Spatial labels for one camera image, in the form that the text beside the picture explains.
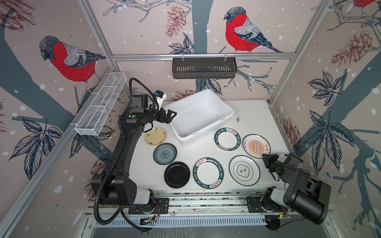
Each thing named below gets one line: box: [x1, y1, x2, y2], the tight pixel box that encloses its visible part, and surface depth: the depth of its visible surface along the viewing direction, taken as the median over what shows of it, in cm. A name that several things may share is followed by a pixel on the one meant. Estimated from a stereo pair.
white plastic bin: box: [163, 88, 235, 146], surface depth 109 cm
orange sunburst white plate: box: [242, 133, 271, 159], surface depth 97 cm
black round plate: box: [163, 161, 191, 189], surface depth 85 cm
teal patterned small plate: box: [153, 142, 178, 166], surface depth 94 cm
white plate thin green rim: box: [228, 154, 261, 187], surface depth 87 cm
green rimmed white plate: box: [213, 127, 242, 152], surface depth 101 cm
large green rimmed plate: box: [192, 156, 225, 190], surface depth 86 cm
